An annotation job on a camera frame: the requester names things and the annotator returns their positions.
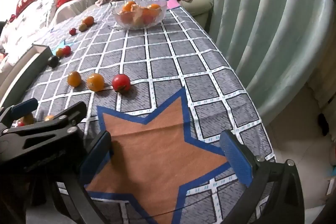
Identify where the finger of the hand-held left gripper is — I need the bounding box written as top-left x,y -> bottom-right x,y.
3,101 -> 87,150
0,98 -> 39,133

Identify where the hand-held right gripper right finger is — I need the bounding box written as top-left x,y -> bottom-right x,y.
220,130 -> 305,224

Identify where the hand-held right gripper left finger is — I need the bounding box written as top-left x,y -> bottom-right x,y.
56,130 -> 113,224

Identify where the white shallow tray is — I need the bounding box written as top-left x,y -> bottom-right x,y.
0,43 -> 53,109

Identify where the dark purple tomato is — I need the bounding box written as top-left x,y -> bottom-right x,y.
47,56 -> 60,68

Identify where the grey covered sofa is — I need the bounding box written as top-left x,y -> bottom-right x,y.
0,0 -> 105,75

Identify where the grey checked star tablecloth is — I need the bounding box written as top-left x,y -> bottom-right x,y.
0,0 -> 276,224

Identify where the clear glass bowl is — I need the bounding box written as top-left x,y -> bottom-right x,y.
112,0 -> 168,30

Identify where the pale green curtain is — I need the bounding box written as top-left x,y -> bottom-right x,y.
178,0 -> 335,125

